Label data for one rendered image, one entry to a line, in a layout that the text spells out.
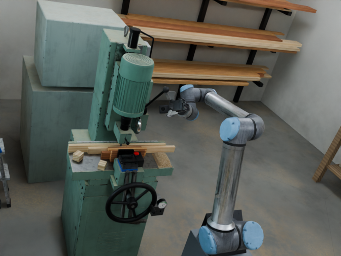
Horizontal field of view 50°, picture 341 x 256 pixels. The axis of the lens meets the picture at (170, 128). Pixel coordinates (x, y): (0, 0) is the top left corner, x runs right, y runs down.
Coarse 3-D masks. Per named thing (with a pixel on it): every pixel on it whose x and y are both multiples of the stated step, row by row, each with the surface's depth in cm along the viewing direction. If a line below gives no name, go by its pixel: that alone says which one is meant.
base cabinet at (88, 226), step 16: (64, 192) 269; (80, 192) 216; (64, 208) 268; (80, 208) 216; (96, 208) 216; (112, 208) 221; (144, 208) 230; (64, 224) 269; (80, 224) 218; (96, 224) 223; (112, 224) 228; (128, 224) 233; (144, 224) 239; (80, 240) 226; (96, 240) 231; (112, 240) 237; (128, 240) 242
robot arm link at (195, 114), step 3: (192, 105) 224; (195, 105) 226; (192, 108) 220; (195, 108) 225; (192, 111) 220; (195, 111) 224; (192, 114) 221; (195, 114) 224; (198, 114) 229; (189, 117) 221; (192, 117) 223; (195, 117) 226; (189, 120) 227; (192, 120) 229
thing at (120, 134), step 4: (116, 124) 214; (120, 124) 215; (116, 128) 214; (116, 132) 214; (120, 132) 208; (124, 132) 209; (128, 132) 210; (116, 136) 214; (120, 136) 207; (124, 136) 208; (128, 136) 209; (120, 140) 209; (124, 140) 210; (128, 140) 211
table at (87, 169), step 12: (72, 156) 206; (84, 156) 209; (96, 156) 211; (144, 156) 222; (72, 168) 198; (84, 168) 200; (96, 168) 202; (108, 168) 205; (144, 168) 213; (156, 168) 215; (168, 168) 219; (72, 180) 198
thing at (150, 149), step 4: (88, 148) 210; (92, 148) 210; (96, 148) 211; (100, 148) 212; (104, 148) 213; (148, 148) 225; (152, 148) 226; (156, 148) 227; (160, 148) 229; (164, 148) 230; (168, 148) 231; (172, 148) 232; (88, 152) 211; (92, 152) 212; (96, 152) 213; (100, 152) 214; (148, 152) 227; (152, 152) 228
